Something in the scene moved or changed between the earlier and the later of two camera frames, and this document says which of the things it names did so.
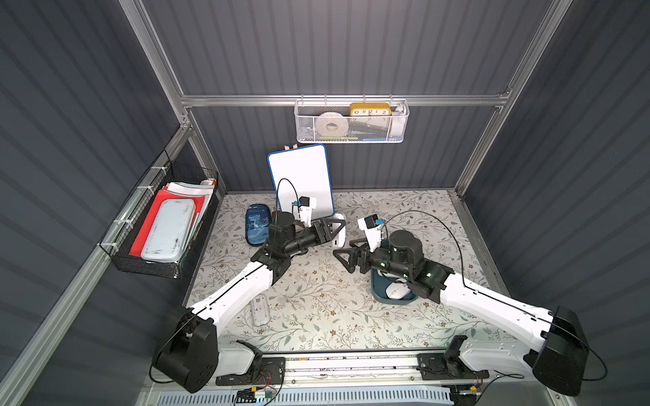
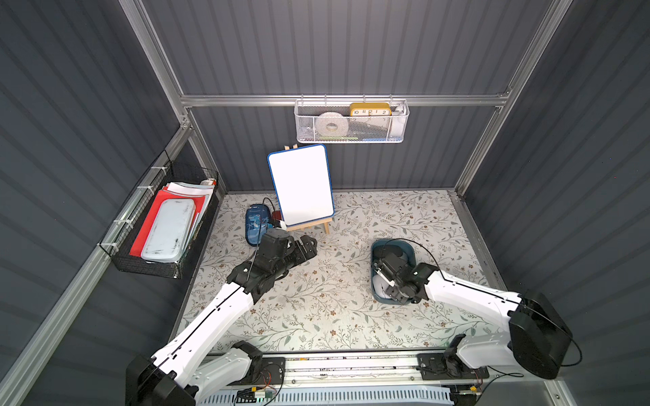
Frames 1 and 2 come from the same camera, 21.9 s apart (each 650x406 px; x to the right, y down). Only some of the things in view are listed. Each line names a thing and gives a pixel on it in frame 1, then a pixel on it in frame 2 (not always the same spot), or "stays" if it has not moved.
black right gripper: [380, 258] to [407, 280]
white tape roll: [332, 124] stays
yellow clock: [370, 109] stays
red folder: [199, 202] stays
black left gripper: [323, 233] to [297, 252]
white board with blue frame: [302, 172] stays
